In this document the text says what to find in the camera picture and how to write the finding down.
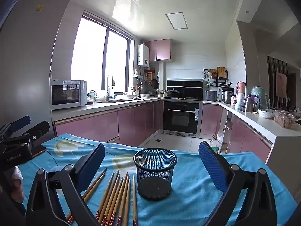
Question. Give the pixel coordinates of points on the blue floral tablecloth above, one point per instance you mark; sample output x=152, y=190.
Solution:
x=188, y=204

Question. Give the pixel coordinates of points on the bunch of wooden chopsticks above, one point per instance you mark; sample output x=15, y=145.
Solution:
x=112, y=200

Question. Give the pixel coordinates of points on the dark smartphone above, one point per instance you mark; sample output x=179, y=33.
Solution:
x=38, y=151

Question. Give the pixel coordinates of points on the steel sink faucet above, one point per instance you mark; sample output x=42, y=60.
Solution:
x=110, y=87

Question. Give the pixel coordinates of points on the steel stock pot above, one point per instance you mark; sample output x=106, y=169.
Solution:
x=227, y=97

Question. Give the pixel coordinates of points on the white bowl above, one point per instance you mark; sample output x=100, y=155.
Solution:
x=130, y=97

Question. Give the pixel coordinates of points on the black wall rack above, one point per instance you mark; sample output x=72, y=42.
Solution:
x=218, y=80

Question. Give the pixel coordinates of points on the hanging frying pan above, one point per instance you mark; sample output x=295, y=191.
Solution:
x=154, y=83

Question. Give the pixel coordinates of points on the black wok with lid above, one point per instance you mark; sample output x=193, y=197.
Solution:
x=173, y=93

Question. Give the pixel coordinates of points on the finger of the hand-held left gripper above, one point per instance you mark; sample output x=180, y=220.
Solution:
x=20, y=123
x=38, y=129

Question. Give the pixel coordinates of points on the pink wall cabinet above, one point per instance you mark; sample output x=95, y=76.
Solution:
x=160, y=49

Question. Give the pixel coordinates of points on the steel vacuum flask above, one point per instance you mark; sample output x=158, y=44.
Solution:
x=249, y=104

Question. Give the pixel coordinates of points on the grey refrigerator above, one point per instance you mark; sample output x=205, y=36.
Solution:
x=30, y=63

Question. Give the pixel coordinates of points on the framed wall picture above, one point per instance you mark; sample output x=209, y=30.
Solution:
x=281, y=84

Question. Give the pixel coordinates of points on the person's left hand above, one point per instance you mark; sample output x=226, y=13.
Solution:
x=18, y=183

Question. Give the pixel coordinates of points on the black range hood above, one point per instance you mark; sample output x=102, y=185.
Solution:
x=185, y=87

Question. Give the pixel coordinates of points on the kitchen window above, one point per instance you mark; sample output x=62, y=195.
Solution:
x=94, y=56

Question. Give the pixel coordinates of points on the white plastic bottle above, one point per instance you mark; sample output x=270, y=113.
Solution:
x=239, y=102

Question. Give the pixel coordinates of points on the black built-in oven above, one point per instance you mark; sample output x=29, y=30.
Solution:
x=181, y=117

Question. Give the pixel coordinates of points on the wooden cutting board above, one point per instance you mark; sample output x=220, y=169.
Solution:
x=221, y=72

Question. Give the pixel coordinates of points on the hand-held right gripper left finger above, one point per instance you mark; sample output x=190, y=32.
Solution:
x=91, y=167

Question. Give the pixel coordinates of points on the white microwave oven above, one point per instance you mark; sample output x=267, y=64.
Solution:
x=67, y=94

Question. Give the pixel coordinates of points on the steel basin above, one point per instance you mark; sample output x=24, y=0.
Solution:
x=145, y=95

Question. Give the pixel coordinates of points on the ceiling light panel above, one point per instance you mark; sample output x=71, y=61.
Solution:
x=176, y=21

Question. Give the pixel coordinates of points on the white wall water heater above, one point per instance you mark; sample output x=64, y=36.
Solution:
x=143, y=55

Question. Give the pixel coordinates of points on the black mesh utensil holder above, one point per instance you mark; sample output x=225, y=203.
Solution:
x=155, y=176

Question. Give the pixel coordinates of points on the clear plastic food container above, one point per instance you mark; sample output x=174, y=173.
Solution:
x=285, y=119

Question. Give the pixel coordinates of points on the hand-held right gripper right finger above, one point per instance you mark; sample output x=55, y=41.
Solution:
x=212, y=167

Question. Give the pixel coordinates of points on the cooking oil bottle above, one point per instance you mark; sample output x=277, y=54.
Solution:
x=215, y=146

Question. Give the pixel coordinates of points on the pink base cabinets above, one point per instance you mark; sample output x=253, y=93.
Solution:
x=98, y=124
x=244, y=134

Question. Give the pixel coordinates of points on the pink thermos jug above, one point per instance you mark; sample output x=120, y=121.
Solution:
x=241, y=88

